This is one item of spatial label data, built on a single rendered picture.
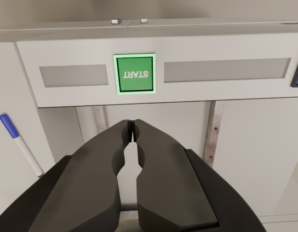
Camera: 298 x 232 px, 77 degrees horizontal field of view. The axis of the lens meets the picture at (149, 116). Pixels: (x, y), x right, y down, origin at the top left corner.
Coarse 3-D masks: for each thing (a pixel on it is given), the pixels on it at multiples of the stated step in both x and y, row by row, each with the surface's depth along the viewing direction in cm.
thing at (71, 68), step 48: (48, 48) 24; (96, 48) 24; (144, 48) 25; (192, 48) 25; (240, 48) 25; (288, 48) 25; (48, 96) 27; (96, 96) 28; (144, 96) 28; (192, 96) 28; (240, 96) 29; (288, 96) 29
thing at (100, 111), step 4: (96, 108) 40; (100, 108) 41; (104, 108) 43; (96, 112) 41; (100, 112) 41; (104, 112) 42; (96, 116) 41; (100, 116) 42; (104, 116) 42; (96, 120) 42; (100, 120) 42; (104, 120) 42; (100, 124) 42; (104, 124) 43; (100, 128) 43; (104, 128) 43; (100, 132) 44; (120, 208) 61
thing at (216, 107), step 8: (216, 104) 41; (216, 112) 42; (208, 120) 46; (216, 120) 43; (208, 128) 47; (216, 128) 44; (208, 136) 47; (216, 136) 46; (208, 144) 47; (216, 144) 47; (208, 152) 48; (208, 160) 49
